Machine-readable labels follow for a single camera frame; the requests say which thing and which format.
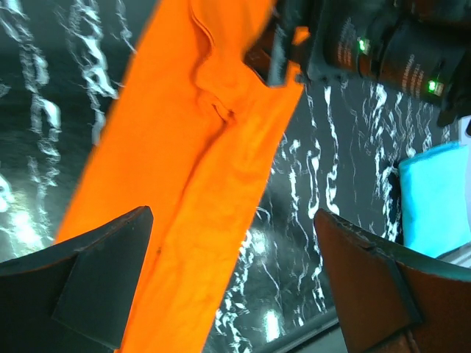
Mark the folded light blue t shirt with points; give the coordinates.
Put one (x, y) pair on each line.
(433, 202)

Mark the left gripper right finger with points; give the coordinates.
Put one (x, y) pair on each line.
(389, 298)

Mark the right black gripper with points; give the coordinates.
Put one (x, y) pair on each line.
(418, 48)

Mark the orange t shirt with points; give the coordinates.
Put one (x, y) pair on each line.
(192, 136)

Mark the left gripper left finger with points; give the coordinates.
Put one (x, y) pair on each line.
(75, 296)

